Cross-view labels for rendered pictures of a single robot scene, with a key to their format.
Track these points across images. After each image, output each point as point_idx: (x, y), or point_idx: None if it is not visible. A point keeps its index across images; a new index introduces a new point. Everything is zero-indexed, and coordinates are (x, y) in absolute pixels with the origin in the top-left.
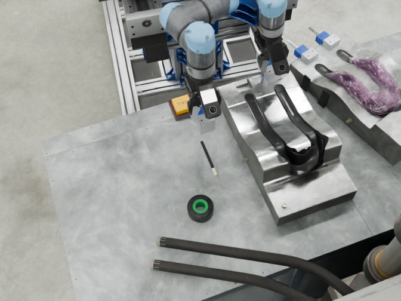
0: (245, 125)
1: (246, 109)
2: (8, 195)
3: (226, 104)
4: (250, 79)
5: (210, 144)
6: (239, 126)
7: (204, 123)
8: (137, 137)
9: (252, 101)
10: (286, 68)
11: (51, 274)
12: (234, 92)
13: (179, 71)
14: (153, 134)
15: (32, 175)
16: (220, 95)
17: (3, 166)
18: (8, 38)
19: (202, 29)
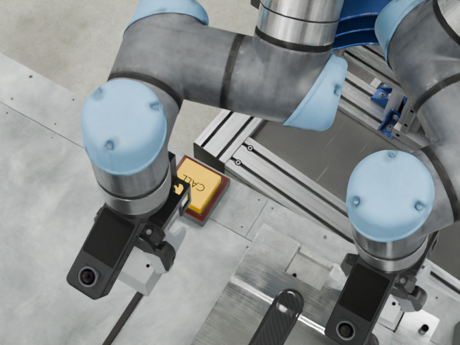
0: (216, 344)
1: (254, 317)
2: (6, 48)
3: (235, 269)
4: (336, 270)
5: (152, 304)
6: (204, 335)
7: (121, 272)
8: (70, 164)
9: (287, 313)
10: (351, 340)
11: None
12: (278, 263)
13: (396, 105)
14: (97, 186)
15: (64, 50)
16: (166, 258)
17: (46, 1)
18: None
19: (126, 116)
